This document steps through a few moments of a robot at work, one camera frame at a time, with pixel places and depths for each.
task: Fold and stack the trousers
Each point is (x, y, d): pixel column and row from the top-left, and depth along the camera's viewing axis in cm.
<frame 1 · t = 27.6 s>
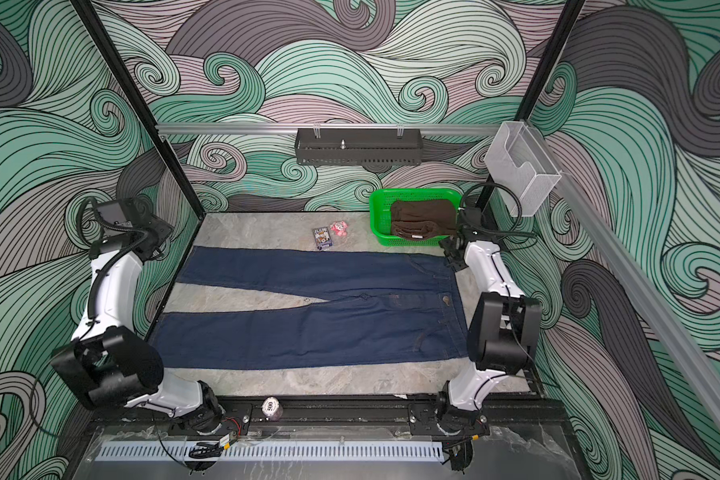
left hand: (159, 226, 80), fingers open
right hand: (448, 249, 92), fingers open
dark blue denim jeans: (372, 306, 94), point 2 cm above the table
brown folded trousers: (423, 219, 112), point 7 cm above the table
green plastic basket: (380, 212, 120), point 3 cm above the table
blue playing card box: (322, 237, 113), point 2 cm above the table
pink plush toy: (340, 228, 113), point 4 cm above the table

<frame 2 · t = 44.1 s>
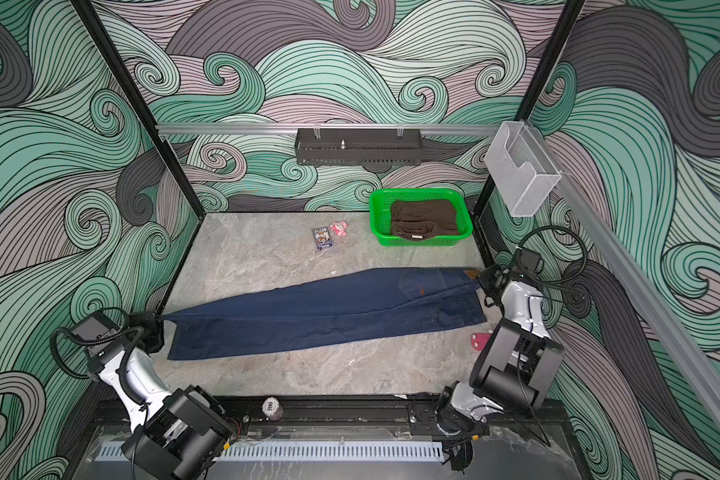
left hand: (159, 309, 77), fingers closed
right hand: (486, 278, 87), fingers closed
dark blue denim jeans: (342, 311, 87), point 7 cm above the table
the other named things where they were.

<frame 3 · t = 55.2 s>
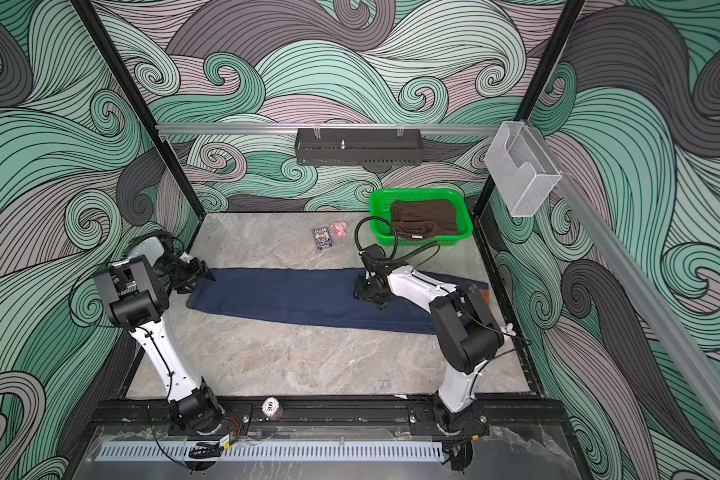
left hand: (204, 279, 98), fingers open
right hand: (358, 294, 92), fingers open
dark blue denim jeans: (314, 296, 92), point 6 cm above the table
the other named things where they were.

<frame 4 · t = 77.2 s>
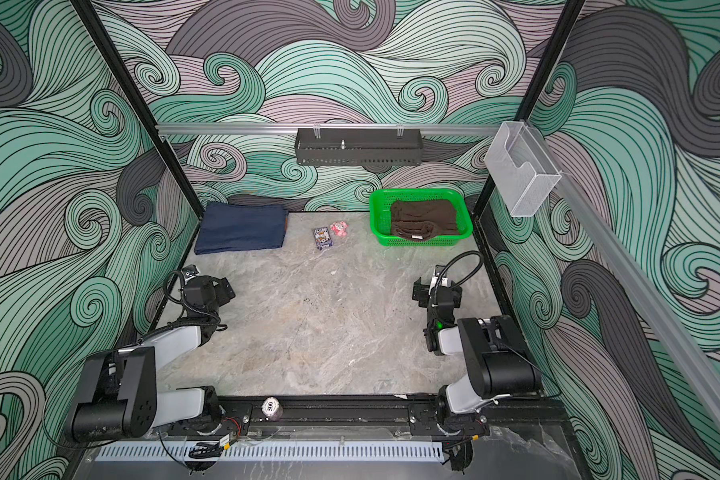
left hand: (210, 283, 90), fingers open
right hand: (437, 280, 92), fingers open
dark blue denim jeans: (230, 226, 120), on the table
the other named things where they were.

